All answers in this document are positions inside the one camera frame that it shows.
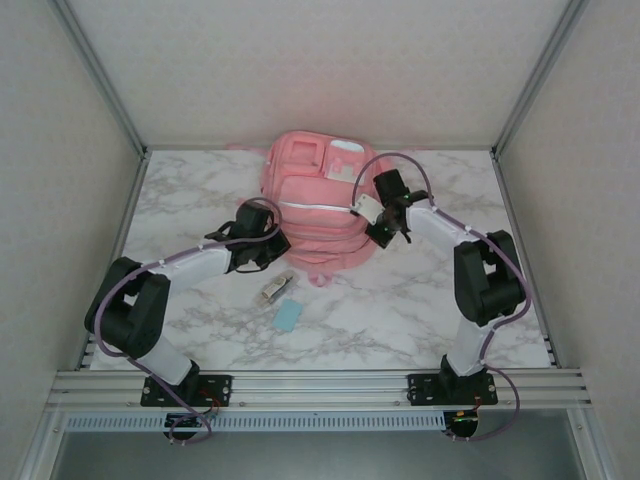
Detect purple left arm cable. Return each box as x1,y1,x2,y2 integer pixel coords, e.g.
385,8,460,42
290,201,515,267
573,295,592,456
94,197,284,446

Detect white slotted cable duct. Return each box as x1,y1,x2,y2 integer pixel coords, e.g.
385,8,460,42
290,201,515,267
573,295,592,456
64,412,447,432

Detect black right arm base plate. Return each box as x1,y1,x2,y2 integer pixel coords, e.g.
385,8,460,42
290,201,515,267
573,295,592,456
407,372,500,406

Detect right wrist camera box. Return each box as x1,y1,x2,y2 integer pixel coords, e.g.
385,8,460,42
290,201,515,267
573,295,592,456
349,194,384,224

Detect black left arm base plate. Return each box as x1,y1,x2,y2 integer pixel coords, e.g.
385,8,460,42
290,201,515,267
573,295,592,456
141,373,234,407

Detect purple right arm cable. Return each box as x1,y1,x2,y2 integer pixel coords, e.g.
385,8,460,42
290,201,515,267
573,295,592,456
349,152,532,444

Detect aluminium frame post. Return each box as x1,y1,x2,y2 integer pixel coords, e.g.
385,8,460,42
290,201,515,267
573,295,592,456
52,0,151,157
491,0,594,159

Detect aluminium side rail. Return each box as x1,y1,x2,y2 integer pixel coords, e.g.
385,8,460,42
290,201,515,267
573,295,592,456
489,147,560,370
74,147,152,371

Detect pink backpack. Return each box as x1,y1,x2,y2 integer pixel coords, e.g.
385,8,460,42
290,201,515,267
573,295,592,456
227,130,426,287

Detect aluminium rail beam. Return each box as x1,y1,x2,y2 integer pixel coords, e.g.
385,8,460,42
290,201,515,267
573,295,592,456
47,368,594,412

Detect light blue eraser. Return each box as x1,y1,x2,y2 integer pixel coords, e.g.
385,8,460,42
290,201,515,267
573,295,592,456
273,298,304,332

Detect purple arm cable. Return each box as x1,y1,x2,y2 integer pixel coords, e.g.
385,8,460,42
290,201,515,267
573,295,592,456
94,197,284,446
349,152,532,444

